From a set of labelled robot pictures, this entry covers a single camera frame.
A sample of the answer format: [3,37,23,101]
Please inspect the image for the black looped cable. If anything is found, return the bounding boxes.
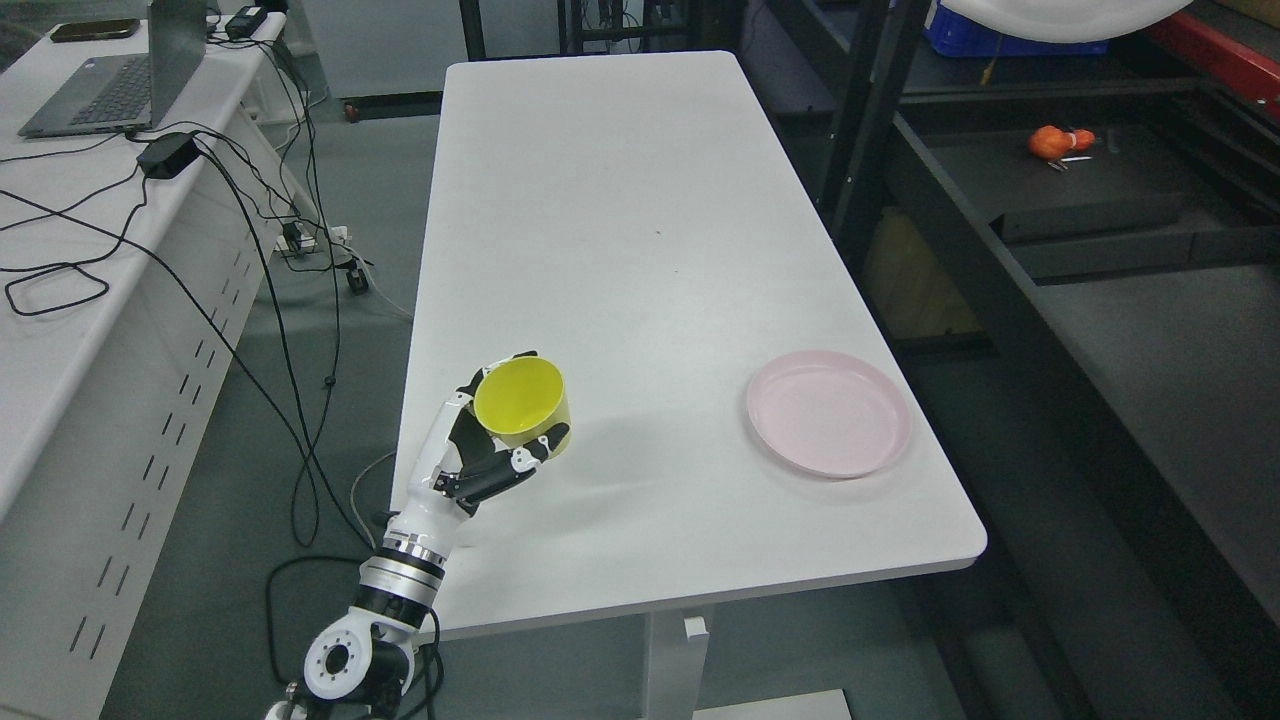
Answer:
[0,120,381,551]

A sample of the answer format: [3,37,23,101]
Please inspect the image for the black charger on desk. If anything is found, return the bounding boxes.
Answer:
[223,5,269,41]

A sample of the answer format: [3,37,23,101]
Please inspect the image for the orange toy object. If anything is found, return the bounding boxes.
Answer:
[1027,126,1096,161]

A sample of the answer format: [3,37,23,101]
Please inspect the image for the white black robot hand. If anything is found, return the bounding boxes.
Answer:
[379,374,571,559]

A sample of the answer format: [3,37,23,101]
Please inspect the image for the black metal shelf rack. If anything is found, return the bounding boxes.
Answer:
[732,1,1277,719]

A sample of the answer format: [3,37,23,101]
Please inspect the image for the pink plastic plate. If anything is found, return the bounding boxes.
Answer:
[745,350,913,479]

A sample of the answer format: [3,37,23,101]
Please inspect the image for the grey laptop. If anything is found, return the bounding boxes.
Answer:
[18,1,207,138]

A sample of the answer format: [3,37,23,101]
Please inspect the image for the blue plastic crate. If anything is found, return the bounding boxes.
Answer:
[922,0,1111,56]

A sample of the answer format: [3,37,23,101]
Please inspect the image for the yellow plastic cup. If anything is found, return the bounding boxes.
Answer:
[471,355,571,457]

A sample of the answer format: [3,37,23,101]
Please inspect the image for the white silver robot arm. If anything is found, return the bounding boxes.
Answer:
[266,544,445,719]

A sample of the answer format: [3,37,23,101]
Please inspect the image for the black smartphone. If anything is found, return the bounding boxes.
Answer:
[49,18,141,44]

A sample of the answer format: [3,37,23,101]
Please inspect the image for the white power strip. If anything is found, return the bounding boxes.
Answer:
[275,225,351,259]

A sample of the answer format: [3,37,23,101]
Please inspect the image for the white table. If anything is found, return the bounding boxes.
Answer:
[390,51,989,720]

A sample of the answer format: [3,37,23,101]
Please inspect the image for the red metal beam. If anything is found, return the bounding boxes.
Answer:
[1143,10,1279,120]

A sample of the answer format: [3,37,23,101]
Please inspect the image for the black power adapter brick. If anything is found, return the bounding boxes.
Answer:
[136,131,200,181]

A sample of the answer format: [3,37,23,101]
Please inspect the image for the white side desk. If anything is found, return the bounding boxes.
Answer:
[1,13,305,719]

